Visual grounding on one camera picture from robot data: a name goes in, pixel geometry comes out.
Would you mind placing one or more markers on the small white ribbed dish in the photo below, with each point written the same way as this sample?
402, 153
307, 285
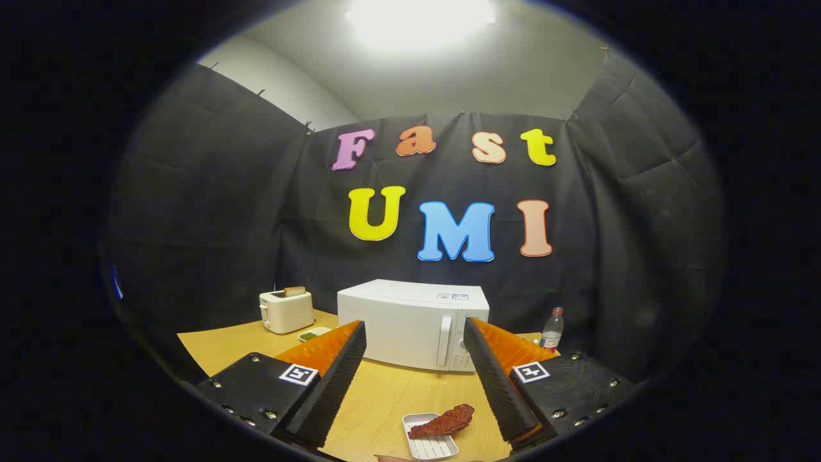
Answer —
436, 449

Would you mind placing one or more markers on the white toaster oven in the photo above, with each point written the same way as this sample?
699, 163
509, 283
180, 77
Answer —
397, 321

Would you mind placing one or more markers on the red-brown meat slice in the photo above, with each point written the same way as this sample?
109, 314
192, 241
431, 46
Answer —
449, 420

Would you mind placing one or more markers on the cream pop-up toaster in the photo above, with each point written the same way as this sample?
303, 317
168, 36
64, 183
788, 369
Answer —
285, 313

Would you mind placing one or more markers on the clear plastic water bottle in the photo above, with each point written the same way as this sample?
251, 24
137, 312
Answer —
551, 333

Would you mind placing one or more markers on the black backdrop cloth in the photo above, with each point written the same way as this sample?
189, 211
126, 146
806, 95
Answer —
224, 192

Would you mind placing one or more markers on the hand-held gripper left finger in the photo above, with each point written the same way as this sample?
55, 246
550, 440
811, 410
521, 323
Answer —
333, 391

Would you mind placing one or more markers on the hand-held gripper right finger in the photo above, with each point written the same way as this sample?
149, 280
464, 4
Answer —
497, 391

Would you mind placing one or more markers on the white divided snack plate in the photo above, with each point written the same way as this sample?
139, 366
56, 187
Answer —
311, 335

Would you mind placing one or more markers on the toast bread slice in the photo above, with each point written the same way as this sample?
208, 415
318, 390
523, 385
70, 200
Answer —
295, 291

